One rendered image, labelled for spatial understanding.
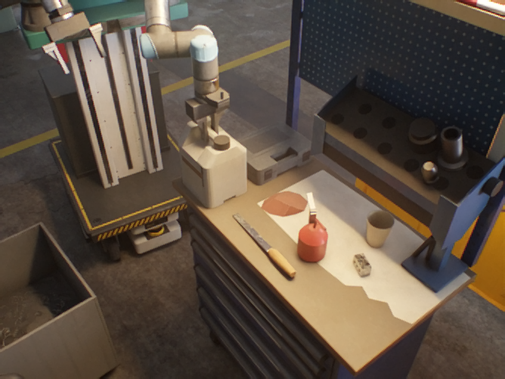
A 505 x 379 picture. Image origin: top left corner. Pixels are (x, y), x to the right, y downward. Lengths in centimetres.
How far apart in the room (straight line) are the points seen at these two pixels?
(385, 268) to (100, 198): 168
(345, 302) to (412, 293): 19
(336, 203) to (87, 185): 158
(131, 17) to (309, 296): 134
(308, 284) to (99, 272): 159
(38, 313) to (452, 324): 191
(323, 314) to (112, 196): 163
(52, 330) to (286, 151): 107
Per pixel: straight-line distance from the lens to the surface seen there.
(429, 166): 126
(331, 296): 139
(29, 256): 238
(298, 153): 173
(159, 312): 253
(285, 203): 157
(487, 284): 255
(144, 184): 272
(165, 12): 156
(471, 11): 106
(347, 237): 154
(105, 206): 264
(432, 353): 251
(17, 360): 199
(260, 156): 170
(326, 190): 169
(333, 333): 132
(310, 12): 165
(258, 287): 150
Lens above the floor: 205
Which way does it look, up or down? 41 degrees down
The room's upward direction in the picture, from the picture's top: straight up
